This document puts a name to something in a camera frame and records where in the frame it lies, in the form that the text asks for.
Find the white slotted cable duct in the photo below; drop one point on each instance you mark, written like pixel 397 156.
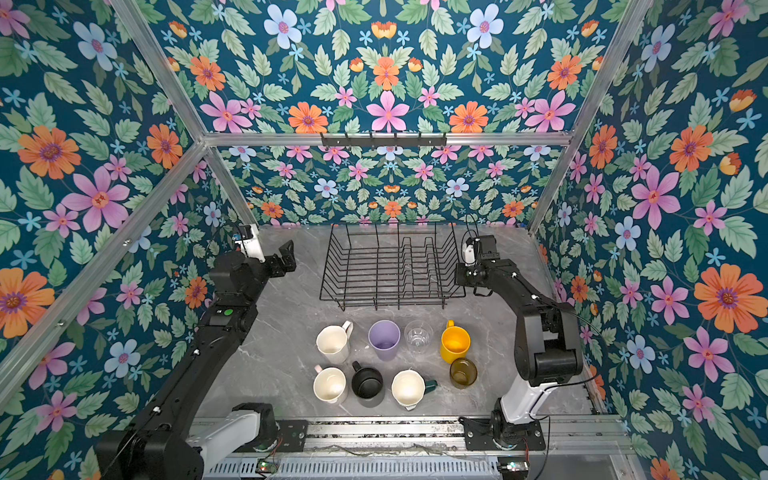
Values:
pixel 357 468

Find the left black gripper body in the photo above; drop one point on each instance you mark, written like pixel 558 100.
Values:
pixel 271 268

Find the black mug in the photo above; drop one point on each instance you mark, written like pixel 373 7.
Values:
pixel 367 385

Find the black wire dish rack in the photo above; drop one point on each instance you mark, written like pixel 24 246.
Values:
pixel 396 266

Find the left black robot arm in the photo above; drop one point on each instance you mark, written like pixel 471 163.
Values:
pixel 157 444

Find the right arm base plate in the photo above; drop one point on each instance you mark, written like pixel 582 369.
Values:
pixel 485 434

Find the lilac plastic tumbler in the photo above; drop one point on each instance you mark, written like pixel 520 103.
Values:
pixel 384 337

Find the yellow mug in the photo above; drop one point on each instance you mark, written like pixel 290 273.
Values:
pixel 455 342

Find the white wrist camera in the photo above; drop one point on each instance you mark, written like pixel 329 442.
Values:
pixel 468 254
pixel 249 240

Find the black hook rail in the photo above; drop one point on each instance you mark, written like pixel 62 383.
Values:
pixel 371 140

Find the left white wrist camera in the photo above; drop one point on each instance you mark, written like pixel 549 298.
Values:
pixel 249 240

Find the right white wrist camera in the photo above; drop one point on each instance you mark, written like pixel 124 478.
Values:
pixel 468 254

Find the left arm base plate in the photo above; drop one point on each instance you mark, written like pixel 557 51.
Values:
pixel 289 436

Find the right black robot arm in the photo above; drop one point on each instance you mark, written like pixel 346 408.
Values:
pixel 547 353

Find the dark green mug cream inside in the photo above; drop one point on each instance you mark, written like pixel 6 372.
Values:
pixel 409 388

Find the clear glass cup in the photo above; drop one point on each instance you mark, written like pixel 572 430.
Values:
pixel 418 336

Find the white ceramic mug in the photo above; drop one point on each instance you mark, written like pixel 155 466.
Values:
pixel 333 342

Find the aluminium mounting rail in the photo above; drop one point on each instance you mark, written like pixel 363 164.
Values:
pixel 565 434

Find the amber glass cup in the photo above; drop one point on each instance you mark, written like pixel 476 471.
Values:
pixel 463 373

